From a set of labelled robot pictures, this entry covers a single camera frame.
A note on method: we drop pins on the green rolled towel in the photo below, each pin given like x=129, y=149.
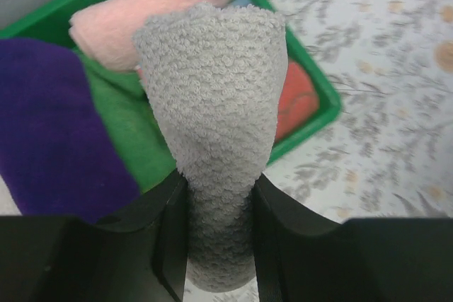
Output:
x=124, y=108

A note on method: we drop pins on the grey towel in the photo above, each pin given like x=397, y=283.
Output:
x=213, y=77

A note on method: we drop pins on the purple rolled towel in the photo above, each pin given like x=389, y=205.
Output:
x=56, y=155

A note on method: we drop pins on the brown rolled towel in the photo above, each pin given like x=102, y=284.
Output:
x=298, y=101

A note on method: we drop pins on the white rolled towel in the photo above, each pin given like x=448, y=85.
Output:
x=7, y=205

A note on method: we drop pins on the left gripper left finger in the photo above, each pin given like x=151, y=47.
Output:
x=139, y=253

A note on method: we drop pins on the floral table mat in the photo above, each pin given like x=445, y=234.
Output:
x=389, y=154

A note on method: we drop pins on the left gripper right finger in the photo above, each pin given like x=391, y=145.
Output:
x=303, y=256

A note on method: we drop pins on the blue patterned rolled towel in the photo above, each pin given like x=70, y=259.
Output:
x=242, y=4

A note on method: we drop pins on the green plastic tray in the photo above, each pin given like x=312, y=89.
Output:
x=50, y=24

